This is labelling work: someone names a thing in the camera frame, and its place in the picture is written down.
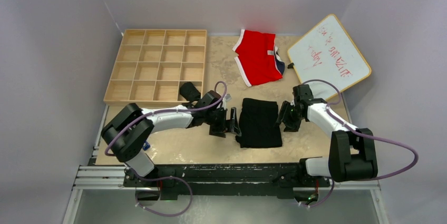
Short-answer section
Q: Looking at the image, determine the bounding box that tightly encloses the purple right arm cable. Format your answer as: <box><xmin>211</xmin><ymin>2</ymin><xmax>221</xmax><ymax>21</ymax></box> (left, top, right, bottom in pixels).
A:
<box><xmin>300</xmin><ymin>79</ymin><xmax>420</xmax><ymax>209</ymax></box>

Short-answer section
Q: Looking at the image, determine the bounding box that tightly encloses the plain black underwear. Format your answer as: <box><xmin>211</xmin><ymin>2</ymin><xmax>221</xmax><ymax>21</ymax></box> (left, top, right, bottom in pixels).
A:
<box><xmin>236</xmin><ymin>98</ymin><xmax>283</xmax><ymax>149</ymax></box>

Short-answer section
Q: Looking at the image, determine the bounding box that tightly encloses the white board with wooden frame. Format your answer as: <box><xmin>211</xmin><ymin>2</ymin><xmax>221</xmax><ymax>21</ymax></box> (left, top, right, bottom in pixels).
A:
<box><xmin>287</xmin><ymin>14</ymin><xmax>372</xmax><ymax>100</ymax></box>

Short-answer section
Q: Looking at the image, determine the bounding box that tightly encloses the black striped underwear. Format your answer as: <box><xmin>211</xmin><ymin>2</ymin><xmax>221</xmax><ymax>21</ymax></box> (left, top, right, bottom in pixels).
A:
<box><xmin>179</xmin><ymin>82</ymin><xmax>201</xmax><ymax>102</ymax></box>

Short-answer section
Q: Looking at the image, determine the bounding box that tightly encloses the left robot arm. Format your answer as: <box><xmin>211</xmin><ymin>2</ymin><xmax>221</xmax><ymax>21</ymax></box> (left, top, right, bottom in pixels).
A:
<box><xmin>101</xmin><ymin>91</ymin><xmax>241</xmax><ymax>187</ymax></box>

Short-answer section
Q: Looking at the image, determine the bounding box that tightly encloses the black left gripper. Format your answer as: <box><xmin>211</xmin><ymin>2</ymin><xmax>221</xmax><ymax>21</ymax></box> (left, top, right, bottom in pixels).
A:
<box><xmin>203</xmin><ymin>108</ymin><xmax>240</xmax><ymax>138</ymax></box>

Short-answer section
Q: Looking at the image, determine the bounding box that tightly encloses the red white blue underwear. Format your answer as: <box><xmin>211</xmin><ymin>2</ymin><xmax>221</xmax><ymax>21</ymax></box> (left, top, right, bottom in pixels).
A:
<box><xmin>232</xmin><ymin>29</ymin><xmax>286</xmax><ymax>87</ymax></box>

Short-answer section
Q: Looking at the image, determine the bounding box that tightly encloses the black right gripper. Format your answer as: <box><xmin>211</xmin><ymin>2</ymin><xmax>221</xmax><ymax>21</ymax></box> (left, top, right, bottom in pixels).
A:
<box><xmin>274</xmin><ymin>101</ymin><xmax>305</xmax><ymax>133</ymax></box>

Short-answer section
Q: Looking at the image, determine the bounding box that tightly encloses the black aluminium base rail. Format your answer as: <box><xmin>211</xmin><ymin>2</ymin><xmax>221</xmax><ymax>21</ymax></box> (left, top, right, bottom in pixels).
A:
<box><xmin>71</xmin><ymin>161</ymin><xmax>380</xmax><ymax>202</ymax></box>

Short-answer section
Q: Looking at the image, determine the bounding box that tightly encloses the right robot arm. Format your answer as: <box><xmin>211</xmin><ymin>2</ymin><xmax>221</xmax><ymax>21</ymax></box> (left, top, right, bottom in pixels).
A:
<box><xmin>276</xmin><ymin>84</ymin><xmax>378</xmax><ymax>186</ymax></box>

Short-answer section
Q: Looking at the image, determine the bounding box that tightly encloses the wooden compartment tray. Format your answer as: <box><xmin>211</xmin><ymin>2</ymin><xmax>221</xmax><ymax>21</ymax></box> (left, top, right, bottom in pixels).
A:
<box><xmin>103</xmin><ymin>29</ymin><xmax>207</xmax><ymax>106</ymax></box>

